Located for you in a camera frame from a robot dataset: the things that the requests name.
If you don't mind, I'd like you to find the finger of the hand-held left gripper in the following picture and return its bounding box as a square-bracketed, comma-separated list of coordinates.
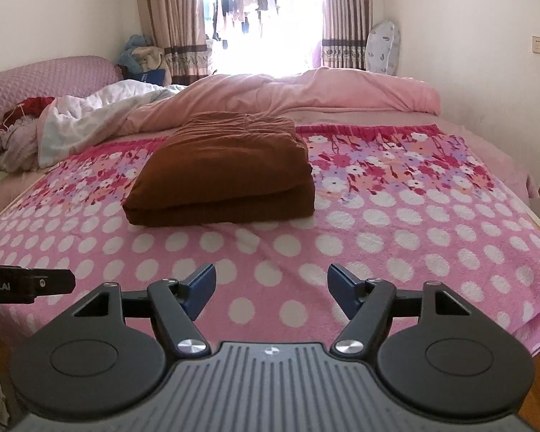
[22, 267, 77, 298]

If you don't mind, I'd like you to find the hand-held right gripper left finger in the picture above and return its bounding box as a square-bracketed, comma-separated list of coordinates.
[72, 263, 218, 356]

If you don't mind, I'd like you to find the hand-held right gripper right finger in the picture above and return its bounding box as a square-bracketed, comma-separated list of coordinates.
[326, 264, 473, 356]

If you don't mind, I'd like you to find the brown padded jacket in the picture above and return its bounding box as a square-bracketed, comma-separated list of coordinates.
[122, 112, 316, 227]

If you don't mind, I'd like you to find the lavender clothes pile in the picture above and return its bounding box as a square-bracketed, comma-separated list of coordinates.
[0, 114, 44, 174]

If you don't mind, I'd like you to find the clothes heap in corner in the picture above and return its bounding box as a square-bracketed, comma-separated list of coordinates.
[118, 33, 153, 71]

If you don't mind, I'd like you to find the pink dotted floral blanket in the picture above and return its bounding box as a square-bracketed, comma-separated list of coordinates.
[0, 123, 540, 347]

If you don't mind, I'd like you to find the white pastel quilt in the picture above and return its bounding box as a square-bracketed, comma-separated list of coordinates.
[36, 80, 181, 168]

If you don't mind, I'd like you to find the red knitted cloth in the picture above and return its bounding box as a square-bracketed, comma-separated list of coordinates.
[11, 96, 57, 118]

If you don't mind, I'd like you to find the pink duvet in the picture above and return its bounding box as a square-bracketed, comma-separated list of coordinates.
[128, 67, 442, 134]

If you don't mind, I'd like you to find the pink quilted headboard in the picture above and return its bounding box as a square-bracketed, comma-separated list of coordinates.
[0, 56, 121, 145]

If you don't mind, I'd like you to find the pink bed sheet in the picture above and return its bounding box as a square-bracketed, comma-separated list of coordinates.
[292, 107, 540, 199]

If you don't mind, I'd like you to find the blue bag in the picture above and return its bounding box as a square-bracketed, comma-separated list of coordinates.
[135, 68, 167, 86]

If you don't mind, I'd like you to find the beige cloth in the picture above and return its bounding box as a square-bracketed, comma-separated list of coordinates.
[137, 46, 166, 73]

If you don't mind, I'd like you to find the striped brown curtain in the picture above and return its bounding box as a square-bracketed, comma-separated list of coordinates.
[134, 0, 210, 86]
[319, 0, 374, 71]

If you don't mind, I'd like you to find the hanging laundry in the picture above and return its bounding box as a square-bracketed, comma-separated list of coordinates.
[202, 0, 323, 51]

